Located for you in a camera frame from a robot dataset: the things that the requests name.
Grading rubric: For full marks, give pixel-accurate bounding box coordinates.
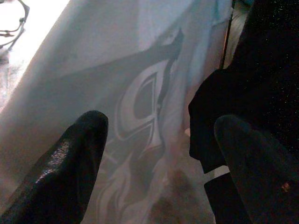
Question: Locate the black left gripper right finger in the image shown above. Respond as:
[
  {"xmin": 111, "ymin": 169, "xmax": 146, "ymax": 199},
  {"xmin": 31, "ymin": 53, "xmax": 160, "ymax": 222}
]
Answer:
[{"xmin": 214, "ymin": 114, "xmax": 299, "ymax": 224}]

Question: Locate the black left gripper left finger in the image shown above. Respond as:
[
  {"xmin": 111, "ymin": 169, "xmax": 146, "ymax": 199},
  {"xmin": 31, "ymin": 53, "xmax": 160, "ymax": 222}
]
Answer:
[{"xmin": 0, "ymin": 110, "xmax": 110, "ymax": 224}]

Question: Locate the black garment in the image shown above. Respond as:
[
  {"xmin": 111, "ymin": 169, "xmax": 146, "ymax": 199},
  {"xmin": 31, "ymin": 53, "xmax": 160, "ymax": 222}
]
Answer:
[{"xmin": 188, "ymin": 0, "xmax": 299, "ymax": 224}]

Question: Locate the white printed T-shirt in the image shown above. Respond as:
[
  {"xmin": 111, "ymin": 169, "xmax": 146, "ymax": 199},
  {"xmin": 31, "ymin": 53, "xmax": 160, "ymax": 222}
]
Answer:
[{"xmin": 0, "ymin": 0, "xmax": 234, "ymax": 224}]

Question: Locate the wire drying rack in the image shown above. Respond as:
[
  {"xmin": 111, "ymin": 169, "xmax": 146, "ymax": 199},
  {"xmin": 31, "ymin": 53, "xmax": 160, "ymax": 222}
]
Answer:
[{"xmin": 0, "ymin": 0, "xmax": 31, "ymax": 51}]

